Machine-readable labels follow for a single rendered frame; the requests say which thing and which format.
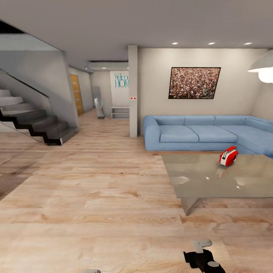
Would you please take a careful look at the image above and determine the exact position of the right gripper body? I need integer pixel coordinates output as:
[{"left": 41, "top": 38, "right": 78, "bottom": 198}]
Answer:
[{"left": 187, "top": 250, "right": 213, "bottom": 271}]

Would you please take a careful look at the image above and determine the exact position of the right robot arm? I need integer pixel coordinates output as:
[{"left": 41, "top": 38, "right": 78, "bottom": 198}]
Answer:
[{"left": 184, "top": 239, "right": 226, "bottom": 273}]

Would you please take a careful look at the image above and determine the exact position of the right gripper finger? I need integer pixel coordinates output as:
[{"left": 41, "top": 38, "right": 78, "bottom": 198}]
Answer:
[{"left": 184, "top": 251, "right": 189, "bottom": 263}]

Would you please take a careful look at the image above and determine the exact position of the radio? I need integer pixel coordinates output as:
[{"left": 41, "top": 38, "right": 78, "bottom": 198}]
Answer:
[{"left": 220, "top": 146, "right": 238, "bottom": 166}]

